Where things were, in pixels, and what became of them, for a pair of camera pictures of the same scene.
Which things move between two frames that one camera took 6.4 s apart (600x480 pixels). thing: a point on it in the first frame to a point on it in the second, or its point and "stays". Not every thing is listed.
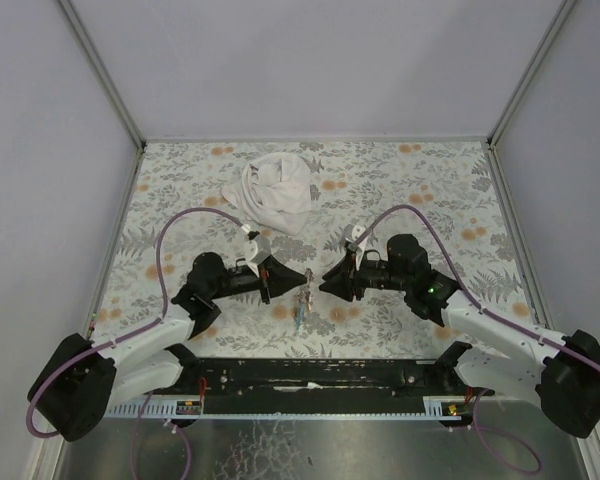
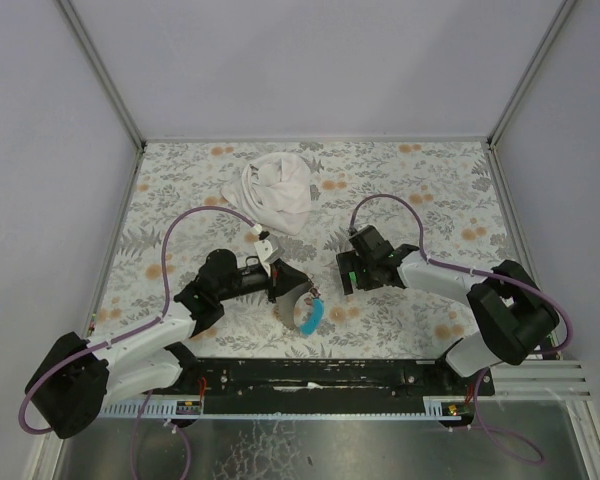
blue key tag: [300, 316] to [310, 326]
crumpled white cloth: [274, 189] stays
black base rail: [324, 386] stays
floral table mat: [446, 192] stays
